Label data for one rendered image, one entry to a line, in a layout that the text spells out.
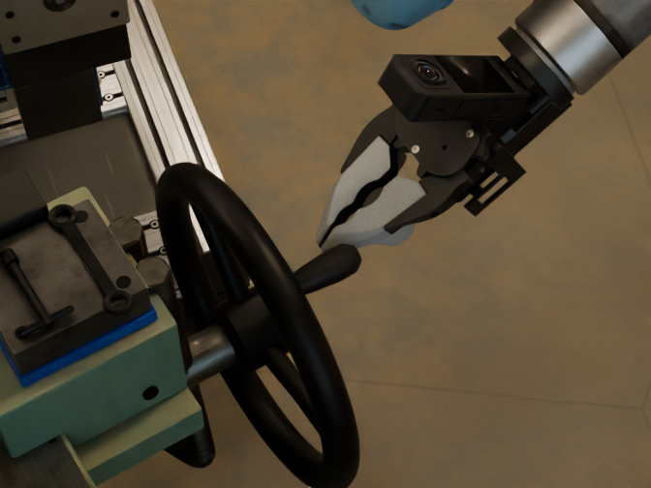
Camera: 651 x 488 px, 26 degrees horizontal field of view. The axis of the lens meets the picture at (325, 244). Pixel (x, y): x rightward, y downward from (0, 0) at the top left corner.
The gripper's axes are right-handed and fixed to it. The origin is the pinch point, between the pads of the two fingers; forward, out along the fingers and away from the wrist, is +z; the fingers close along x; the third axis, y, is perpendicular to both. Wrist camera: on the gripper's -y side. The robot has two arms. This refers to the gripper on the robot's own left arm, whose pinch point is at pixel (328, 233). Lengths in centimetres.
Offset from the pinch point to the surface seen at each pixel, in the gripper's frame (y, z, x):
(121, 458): -6.2, 20.5, -5.7
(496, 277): 105, 2, 32
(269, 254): -6.2, 3.1, -1.4
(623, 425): 105, 2, 3
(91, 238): -15.9, 10.1, 3.1
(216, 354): 2.8, 13.2, 0.1
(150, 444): -4.7, 18.7, -5.7
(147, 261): -11.9, 9.0, 1.3
